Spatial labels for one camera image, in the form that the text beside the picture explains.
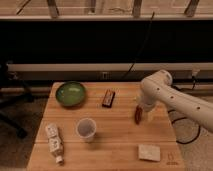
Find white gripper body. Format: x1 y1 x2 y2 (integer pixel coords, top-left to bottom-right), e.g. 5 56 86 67
137 96 156 122

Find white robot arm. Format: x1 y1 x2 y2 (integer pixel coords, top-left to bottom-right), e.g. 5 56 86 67
137 70 213 133

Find dark chocolate bar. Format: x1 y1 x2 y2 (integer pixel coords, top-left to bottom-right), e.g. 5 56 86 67
102 89 115 108

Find beige sponge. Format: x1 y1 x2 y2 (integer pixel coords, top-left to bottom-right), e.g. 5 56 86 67
138 144 161 162

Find green ceramic bowl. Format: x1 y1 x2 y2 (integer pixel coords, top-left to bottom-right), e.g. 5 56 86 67
55 81 86 107

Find white plastic bottle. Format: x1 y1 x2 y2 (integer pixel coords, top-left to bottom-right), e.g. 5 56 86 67
45 123 64 165

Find black office chair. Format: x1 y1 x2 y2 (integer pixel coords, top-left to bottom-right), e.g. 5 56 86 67
0 61 34 139

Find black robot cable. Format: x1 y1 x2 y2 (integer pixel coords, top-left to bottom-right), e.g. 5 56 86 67
167 75 202 145

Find thin black cable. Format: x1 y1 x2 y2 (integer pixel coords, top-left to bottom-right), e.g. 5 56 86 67
120 11 156 81

